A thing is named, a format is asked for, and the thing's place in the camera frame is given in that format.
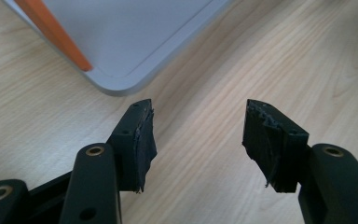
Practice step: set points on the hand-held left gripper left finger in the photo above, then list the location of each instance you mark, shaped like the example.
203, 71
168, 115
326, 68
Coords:
136, 140

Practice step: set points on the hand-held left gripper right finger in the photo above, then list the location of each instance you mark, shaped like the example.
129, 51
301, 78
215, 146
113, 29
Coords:
270, 143

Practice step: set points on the grey shoe rack orange posts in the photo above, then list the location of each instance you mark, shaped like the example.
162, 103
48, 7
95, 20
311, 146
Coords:
130, 37

